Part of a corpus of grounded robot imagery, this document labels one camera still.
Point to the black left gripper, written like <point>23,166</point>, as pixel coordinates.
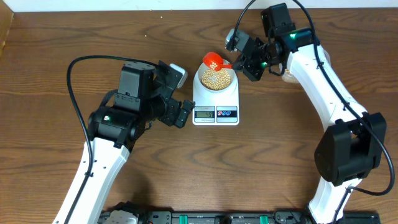
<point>171,105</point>

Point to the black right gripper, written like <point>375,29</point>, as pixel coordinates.
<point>254,74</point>

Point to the red measuring scoop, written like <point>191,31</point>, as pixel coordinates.
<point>215,62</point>

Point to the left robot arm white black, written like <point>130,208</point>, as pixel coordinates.
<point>143,96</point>

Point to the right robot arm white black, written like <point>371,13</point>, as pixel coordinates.
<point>352,144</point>

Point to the white digital kitchen scale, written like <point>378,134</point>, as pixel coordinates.
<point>216,108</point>

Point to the grey bowl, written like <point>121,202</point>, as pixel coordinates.
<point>215,80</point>

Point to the clear plastic container of beans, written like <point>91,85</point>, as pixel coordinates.
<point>289,77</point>

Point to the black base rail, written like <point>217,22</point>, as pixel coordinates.
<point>128,212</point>

